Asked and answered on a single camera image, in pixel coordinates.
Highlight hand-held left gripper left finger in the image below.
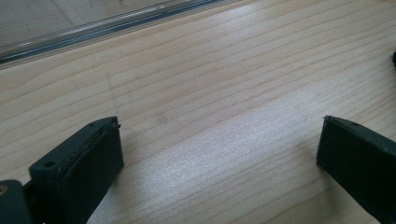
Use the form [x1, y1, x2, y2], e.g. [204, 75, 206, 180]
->
[28, 116, 125, 224]

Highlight metal floor rail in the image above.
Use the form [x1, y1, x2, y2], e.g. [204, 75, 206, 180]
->
[0, 0, 241, 68]

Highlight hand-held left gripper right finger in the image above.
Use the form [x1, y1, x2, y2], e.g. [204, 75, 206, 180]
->
[316, 115, 396, 224]

